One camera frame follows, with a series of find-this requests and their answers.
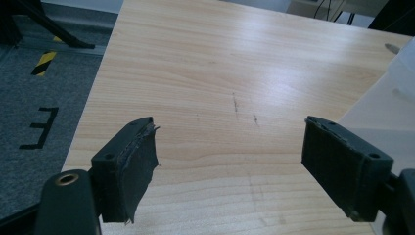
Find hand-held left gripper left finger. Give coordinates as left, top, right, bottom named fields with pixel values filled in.
left=90, top=116, right=161, bottom=225

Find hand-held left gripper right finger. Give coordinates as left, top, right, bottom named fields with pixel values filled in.
left=300, top=115, right=394, bottom=223

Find clear plastic storage box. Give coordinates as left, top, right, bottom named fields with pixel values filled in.
left=337, top=37, right=415, bottom=177

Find black metal stand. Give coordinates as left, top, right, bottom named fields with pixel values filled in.
left=0, top=0, right=96, bottom=50

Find black curtain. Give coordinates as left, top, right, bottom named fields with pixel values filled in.
left=368, top=0, right=415, bottom=37

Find black tape floor marking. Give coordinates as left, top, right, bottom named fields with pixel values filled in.
left=19, top=106, right=60, bottom=151

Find yellow-handled tool left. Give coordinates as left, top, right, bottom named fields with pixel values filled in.
left=31, top=50, right=58, bottom=77

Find black cables under desk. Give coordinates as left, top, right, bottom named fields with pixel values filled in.
left=312, top=0, right=357, bottom=26

